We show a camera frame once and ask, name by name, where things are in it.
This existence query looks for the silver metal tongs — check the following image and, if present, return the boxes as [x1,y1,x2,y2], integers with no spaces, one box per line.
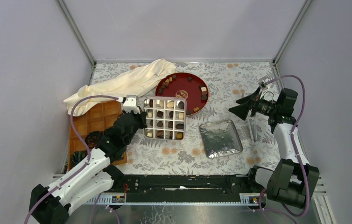
[247,117,257,143]

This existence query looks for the cream cloth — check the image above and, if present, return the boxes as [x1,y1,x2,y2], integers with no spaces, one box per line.
[63,59,176,117]

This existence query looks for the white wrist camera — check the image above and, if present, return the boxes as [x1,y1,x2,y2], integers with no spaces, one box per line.
[120,95,141,114]
[258,77,268,91]

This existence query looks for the wooden compartment tray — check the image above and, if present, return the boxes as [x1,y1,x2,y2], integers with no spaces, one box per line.
[67,101,121,170]

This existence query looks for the black paper cup liners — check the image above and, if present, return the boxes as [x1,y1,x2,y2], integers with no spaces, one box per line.
[69,131,103,168]

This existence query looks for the pink tin with white dividers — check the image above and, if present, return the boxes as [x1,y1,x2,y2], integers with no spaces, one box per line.
[143,97,187,140]

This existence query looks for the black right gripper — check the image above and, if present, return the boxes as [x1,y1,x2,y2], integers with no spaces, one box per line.
[228,87,279,120]

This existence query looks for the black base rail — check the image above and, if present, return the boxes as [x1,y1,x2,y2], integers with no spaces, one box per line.
[114,174,266,205]

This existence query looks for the red round tray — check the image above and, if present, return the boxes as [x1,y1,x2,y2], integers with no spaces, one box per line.
[155,72,210,116]

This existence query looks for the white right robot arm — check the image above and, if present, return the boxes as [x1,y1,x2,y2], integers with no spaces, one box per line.
[229,88,320,209]

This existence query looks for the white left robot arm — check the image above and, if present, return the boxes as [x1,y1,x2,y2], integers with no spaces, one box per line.
[24,112,147,224]

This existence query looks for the floral table mat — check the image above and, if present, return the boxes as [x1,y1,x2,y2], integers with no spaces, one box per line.
[84,62,294,176]

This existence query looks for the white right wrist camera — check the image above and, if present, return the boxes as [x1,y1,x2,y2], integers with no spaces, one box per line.
[258,77,268,91]

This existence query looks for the silver tin lid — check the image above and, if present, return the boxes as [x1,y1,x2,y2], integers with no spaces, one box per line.
[199,119,243,159]

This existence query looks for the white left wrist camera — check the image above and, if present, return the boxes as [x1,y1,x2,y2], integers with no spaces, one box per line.
[120,95,141,114]

